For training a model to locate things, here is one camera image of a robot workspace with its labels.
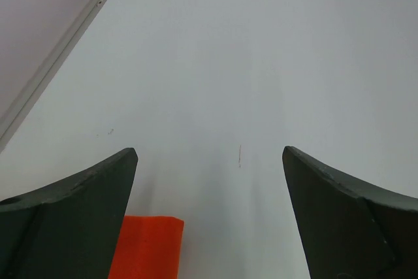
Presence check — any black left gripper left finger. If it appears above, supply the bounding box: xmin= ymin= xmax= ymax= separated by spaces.
xmin=1 ymin=148 xmax=138 ymax=278

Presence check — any orange folded t-shirt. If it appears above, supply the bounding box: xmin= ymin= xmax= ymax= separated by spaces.
xmin=108 ymin=216 xmax=184 ymax=279

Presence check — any aluminium frame rail left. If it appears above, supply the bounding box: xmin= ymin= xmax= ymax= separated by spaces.
xmin=1 ymin=0 xmax=106 ymax=148

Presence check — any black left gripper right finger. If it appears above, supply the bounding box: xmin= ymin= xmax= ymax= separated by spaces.
xmin=282 ymin=146 xmax=417 ymax=278

